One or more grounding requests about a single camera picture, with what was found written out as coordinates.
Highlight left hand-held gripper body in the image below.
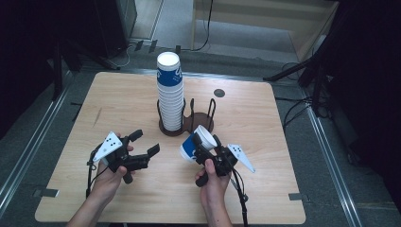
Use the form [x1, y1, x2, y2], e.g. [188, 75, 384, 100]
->
[92, 131, 150, 185]

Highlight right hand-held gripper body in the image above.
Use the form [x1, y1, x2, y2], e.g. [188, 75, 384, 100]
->
[194, 144, 256, 188]

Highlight blue printed paper cup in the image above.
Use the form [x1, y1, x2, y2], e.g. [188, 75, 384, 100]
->
[179, 125, 219, 164]

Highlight dark cup holder rack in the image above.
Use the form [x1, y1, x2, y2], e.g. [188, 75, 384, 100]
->
[156, 97, 218, 137]

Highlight stack of white paper cups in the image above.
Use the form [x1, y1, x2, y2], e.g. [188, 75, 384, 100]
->
[156, 51, 185, 132]

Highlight person's right hand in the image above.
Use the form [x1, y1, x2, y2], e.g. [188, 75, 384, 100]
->
[194, 158, 233, 211]

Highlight person's left hand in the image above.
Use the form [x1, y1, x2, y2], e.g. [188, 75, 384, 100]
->
[90, 159, 136, 206]

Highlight black metal stand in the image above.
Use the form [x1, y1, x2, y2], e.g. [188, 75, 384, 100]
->
[263, 31, 335, 118]

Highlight dark cabinet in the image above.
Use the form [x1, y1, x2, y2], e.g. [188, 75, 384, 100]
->
[60, 0, 138, 61]

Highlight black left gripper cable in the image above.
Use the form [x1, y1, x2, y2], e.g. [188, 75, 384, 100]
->
[85, 148, 102, 200]

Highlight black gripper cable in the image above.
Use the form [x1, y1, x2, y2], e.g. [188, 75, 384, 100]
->
[85, 148, 102, 200]
[229, 168, 251, 227]

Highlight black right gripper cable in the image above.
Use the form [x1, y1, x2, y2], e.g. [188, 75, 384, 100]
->
[229, 168, 251, 227]

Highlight metal floor rail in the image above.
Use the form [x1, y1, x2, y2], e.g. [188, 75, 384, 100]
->
[301, 89, 364, 227]
[0, 70, 74, 219]

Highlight black floor cables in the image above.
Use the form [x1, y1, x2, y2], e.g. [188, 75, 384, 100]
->
[274, 61, 318, 131]

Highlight black hanging cable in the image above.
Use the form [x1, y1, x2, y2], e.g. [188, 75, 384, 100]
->
[188, 0, 216, 53]

